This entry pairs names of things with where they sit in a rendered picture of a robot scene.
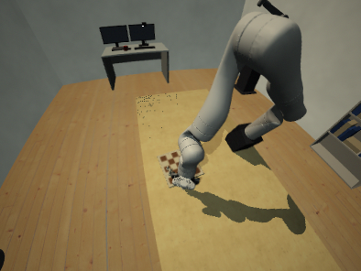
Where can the brown and cream chessboard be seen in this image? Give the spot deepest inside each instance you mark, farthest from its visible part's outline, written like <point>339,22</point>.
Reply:
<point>171,159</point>

